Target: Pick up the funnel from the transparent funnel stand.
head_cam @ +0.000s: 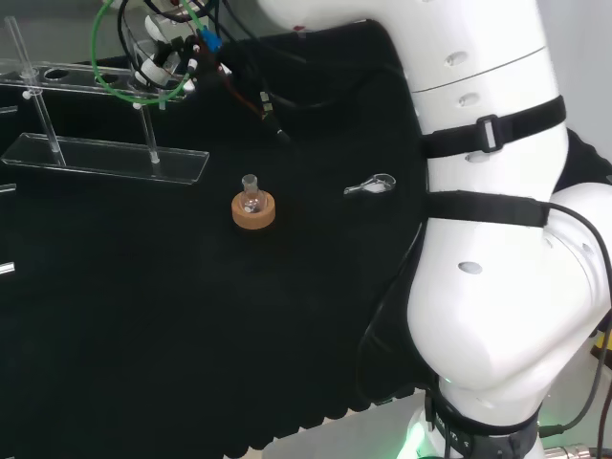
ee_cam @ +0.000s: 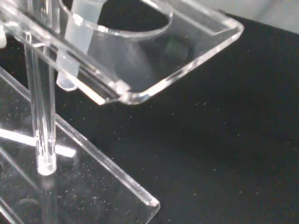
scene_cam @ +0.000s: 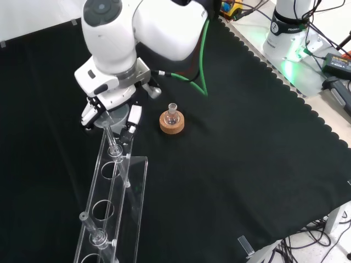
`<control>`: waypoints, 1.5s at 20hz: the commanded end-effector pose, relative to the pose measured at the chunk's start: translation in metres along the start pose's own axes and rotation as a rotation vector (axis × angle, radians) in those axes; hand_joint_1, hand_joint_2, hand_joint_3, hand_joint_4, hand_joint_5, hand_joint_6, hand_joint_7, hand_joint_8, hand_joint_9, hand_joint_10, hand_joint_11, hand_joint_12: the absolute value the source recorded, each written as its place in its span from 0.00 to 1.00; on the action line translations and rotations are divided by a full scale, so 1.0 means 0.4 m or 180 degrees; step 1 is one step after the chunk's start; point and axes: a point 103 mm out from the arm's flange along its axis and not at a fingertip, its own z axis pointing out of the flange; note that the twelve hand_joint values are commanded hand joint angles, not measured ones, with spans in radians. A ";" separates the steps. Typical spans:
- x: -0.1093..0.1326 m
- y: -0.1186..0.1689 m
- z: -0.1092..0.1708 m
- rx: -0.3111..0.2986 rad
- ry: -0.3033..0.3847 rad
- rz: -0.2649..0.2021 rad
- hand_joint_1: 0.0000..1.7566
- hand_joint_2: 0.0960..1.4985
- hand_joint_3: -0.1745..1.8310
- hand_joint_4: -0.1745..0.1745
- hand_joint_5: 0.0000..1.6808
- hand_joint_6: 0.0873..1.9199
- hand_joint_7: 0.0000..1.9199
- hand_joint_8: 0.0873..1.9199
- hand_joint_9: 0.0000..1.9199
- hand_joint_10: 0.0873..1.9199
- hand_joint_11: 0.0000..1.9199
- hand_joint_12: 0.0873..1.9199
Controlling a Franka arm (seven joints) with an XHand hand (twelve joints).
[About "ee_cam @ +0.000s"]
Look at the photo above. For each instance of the clear acrylic funnel stand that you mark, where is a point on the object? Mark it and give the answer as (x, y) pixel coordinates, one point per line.
(177, 70)

